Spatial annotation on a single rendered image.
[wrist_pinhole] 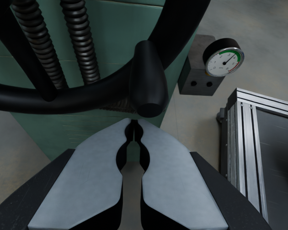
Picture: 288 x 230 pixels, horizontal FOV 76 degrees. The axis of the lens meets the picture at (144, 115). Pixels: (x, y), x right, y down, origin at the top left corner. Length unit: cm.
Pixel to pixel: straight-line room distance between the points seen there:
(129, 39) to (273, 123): 82
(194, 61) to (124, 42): 14
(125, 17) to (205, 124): 87
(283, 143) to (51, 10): 94
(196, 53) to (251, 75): 119
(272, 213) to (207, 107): 63
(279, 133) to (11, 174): 117
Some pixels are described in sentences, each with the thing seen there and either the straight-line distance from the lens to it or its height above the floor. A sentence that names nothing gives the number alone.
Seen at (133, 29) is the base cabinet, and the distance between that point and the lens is 36.
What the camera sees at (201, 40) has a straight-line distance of 47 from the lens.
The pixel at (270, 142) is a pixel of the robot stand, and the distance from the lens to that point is 96.
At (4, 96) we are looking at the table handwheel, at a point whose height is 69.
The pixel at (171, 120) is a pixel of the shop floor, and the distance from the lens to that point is 105.
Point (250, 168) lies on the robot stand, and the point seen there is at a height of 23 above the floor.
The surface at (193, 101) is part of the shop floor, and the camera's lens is 118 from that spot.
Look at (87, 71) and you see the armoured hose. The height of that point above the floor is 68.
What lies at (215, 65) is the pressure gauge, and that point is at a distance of 35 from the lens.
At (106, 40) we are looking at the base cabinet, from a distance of 37.
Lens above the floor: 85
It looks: 55 degrees down
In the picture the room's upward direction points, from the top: 12 degrees clockwise
